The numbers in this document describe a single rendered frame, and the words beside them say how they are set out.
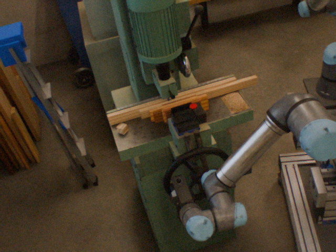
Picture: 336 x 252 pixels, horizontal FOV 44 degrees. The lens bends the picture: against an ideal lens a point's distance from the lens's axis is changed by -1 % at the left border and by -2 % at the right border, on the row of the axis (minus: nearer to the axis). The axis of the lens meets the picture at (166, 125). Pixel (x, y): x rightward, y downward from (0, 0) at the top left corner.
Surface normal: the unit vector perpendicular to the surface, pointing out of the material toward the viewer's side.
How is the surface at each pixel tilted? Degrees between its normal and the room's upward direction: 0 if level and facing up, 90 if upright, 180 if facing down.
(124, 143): 0
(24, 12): 90
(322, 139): 86
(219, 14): 90
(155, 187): 90
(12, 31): 0
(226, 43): 0
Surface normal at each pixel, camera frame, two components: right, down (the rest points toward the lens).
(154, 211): 0.29, 0.61
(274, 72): -0.14, -0.74
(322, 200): -0.03, 0.66
